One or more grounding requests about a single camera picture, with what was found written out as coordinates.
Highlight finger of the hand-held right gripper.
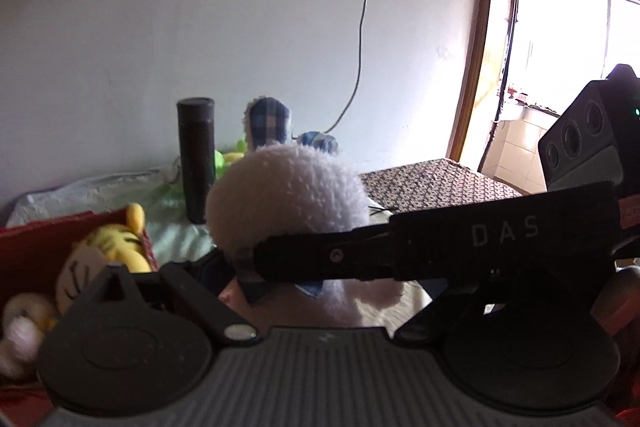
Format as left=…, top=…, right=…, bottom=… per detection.
left=252, top=224, right=397, bottom=286

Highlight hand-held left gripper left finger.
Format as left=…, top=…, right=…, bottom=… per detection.
left=101, top=261, right=261, bottom=344

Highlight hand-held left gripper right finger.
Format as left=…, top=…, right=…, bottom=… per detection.
left=394, top=279, right=507, bottom=344

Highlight white plush bunny blue bow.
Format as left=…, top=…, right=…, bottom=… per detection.
left=205, top=96, right=407, bottom=329

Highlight red cardboard box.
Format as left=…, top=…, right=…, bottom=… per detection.
left=0, top=208, right=162, bottom=427

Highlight person's right hand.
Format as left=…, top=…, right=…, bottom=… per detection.
left=591, top=266, right=640, bottom=340

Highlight dark patterned cloth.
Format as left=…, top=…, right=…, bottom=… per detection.
left=359, top=157, right=537, bottom=214

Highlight yellow tiger plush toy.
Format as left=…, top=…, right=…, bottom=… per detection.
left=55, top=203, right=155, bottom=315

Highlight green frog plush toy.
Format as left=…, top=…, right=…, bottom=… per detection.
left=214, top=138, right=249, bottom=182

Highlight black thermos bottle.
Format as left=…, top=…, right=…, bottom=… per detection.
left=176, top=97, right=217, bottom=226

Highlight pale green blanket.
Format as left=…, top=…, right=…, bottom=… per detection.
left=6, top=166, right=222, bottom=265

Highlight tan plush toy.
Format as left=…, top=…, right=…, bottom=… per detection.
left=0, top=293, right=58, bottom=380

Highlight black wall cable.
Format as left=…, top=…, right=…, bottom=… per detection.
left=322, top=0, right=375, bottom=135

